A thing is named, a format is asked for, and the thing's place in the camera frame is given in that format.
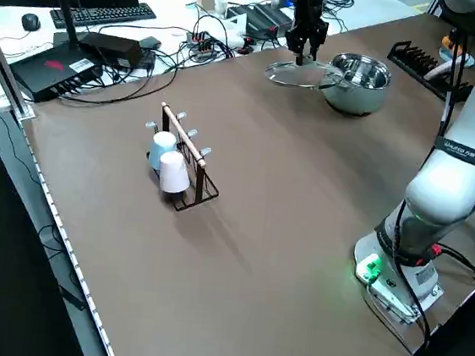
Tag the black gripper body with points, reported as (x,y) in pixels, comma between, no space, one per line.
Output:
(310,0)

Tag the black box with red logo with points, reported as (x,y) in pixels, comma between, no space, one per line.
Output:
(49,69)

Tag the light blue cup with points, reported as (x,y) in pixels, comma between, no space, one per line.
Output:
(160,146)

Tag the black dish rack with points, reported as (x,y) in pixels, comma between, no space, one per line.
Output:
(412,56)

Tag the black monitor stand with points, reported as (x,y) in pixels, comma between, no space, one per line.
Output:
(64,2)

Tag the glass pot lid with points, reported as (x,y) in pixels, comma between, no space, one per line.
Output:
(286,74)

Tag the dark grey mouse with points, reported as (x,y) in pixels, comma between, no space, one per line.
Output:
(149,42)

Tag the light blue plate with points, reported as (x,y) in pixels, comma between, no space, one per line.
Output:
(468,62)

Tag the black keyboard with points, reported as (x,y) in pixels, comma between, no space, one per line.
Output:
(106,13)

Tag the black power supply unit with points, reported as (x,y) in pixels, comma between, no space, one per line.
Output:
(263,17)

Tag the black computer mouse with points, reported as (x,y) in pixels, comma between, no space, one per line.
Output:
(30,21)

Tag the stainless steel pot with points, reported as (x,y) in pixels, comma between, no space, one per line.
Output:
(357,93)

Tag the white paper cup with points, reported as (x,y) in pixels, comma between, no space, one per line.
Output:
(220,5)

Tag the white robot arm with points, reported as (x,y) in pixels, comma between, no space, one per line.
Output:
(449,187)

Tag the aluminium frame post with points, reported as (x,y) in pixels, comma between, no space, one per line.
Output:
(2,72)

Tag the white plate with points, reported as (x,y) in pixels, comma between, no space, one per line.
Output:
(437,71)

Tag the grey usb hub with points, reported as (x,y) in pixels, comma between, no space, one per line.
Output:
(200,43)

